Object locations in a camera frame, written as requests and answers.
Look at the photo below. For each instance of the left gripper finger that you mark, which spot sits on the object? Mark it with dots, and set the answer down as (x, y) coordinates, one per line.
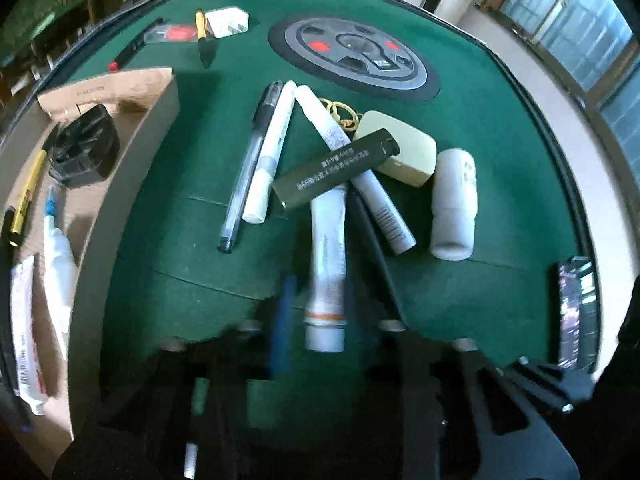
(280, 324)

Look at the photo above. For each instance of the white squeeze tube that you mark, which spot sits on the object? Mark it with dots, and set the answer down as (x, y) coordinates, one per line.
(325, 312)

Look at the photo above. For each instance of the white slim marker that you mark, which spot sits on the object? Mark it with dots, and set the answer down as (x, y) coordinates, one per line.
(256, 205)

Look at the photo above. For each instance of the white paint marker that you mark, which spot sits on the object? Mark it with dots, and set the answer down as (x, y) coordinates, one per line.
(382, 208)

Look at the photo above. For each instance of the olive green tube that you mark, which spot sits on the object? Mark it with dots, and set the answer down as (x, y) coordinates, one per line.
(306, 182)

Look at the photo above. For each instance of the white plastic bottle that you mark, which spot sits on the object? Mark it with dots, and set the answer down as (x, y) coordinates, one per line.
(454, 205)

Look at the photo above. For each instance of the white paper packet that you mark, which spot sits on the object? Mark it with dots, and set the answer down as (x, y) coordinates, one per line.
(30, 384)

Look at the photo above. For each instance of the clear black gel pen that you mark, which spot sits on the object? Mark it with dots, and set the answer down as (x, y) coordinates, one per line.
(261, 121)

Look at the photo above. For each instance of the white pen blue cap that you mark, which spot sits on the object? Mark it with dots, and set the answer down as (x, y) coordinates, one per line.
(51, 201)

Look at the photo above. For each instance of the gold yellow marker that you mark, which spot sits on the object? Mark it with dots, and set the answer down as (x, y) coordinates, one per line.
(16, 232)

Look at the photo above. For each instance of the cream rectangular case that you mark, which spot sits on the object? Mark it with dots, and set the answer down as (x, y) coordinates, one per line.
(416, 162)

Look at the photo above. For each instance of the cardboard box tray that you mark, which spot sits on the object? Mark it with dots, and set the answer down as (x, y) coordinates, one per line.
(144, 105)

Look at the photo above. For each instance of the smartphone with lit screen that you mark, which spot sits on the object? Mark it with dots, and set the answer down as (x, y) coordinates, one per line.
(578, 319)

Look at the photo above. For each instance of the round table centre console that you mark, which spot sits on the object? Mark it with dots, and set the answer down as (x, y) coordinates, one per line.
(353, 55)

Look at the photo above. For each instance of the yellow black utility knife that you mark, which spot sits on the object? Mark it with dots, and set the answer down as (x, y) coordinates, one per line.
(207, 44)

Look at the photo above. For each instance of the small white box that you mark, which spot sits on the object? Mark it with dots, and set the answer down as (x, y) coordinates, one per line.
(228, 21)

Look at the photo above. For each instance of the red item in clear pack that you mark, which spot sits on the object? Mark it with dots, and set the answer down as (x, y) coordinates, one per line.
(171, 33)

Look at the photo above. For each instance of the black pen red tip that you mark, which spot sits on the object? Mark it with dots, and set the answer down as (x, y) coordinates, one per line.
(133, 46)

